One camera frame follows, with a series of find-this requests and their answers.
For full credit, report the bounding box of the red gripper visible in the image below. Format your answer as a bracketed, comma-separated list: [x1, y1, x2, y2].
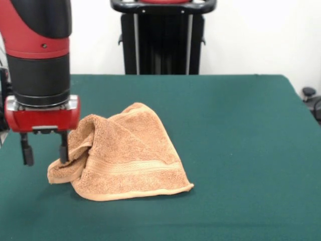
[4, 95, 81, 167]

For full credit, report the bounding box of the tan terry cloth towel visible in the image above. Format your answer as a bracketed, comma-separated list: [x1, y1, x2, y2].
[47, 102, 195, 202]

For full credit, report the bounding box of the black electronics box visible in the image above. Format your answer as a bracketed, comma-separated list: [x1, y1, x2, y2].
[0, 66, 12, 132]

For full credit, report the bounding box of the dark green table cloth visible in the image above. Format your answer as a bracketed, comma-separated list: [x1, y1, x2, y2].
[0, 74, 321, 241]

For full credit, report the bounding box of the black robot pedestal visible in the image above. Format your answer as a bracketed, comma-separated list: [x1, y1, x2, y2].
[110, 0, 218, 75]

